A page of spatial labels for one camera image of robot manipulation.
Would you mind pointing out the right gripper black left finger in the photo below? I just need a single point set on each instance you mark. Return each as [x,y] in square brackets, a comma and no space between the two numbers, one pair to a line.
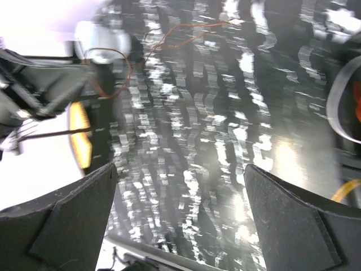
[61,230]

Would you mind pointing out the light blue cup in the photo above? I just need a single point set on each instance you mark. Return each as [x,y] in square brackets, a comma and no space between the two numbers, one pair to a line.
[101,44]

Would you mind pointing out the orange woven mat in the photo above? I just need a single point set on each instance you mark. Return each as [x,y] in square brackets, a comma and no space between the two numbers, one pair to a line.
[82,147]

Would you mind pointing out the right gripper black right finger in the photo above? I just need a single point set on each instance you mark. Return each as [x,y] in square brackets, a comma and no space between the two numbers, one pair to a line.
[300,230]

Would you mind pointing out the black wire dish rack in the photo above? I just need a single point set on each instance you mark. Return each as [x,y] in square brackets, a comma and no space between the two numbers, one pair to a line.
[39,88]

